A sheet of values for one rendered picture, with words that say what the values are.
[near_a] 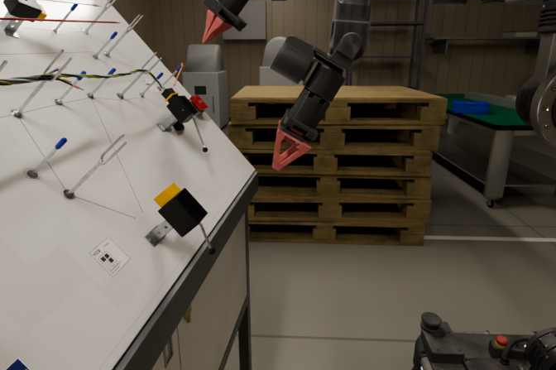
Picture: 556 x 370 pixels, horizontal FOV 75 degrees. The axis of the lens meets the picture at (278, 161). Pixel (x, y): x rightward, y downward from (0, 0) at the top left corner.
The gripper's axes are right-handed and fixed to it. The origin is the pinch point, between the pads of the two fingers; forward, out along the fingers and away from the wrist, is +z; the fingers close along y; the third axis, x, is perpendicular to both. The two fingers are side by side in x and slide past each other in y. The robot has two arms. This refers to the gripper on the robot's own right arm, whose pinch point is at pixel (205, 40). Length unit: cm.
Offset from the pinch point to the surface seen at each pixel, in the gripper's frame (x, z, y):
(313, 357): 46, 81, 99
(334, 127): 143, 16, 43
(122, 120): -16.5, 22.6, 1.3
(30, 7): -27.2, 11.9, -19.7
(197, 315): -20, 45, 42
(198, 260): -28, 28, 34
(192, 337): -23, 47, 44
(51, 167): -40.9, 23.5, 7.3
